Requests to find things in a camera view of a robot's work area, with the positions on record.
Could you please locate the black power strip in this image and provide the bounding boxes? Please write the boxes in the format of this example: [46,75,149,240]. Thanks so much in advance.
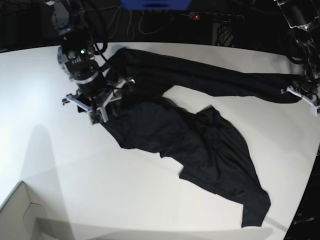
[187,11,245,22]

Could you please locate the black t-shirt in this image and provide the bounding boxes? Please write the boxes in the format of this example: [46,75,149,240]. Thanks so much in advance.
[103,48,303,227]

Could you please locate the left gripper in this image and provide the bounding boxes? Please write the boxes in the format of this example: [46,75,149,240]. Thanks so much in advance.
[281,81,320,115]

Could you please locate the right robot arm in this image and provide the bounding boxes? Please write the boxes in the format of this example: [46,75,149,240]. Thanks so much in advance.
[45,0,132,125]

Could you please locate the white cardboard box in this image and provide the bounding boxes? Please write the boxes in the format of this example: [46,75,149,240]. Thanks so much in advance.
[0,181,76,240]

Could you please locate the blue bin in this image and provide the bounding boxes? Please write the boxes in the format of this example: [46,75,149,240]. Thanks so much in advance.
[120,0,192,11]

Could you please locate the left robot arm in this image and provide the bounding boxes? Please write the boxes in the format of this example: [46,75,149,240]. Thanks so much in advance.
[275,0,320,117]

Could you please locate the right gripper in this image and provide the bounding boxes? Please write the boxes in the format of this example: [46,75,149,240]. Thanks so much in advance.
[62,76,135,123]

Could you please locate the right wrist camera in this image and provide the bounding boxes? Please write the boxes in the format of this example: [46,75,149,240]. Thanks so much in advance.
[90,113,101,125]

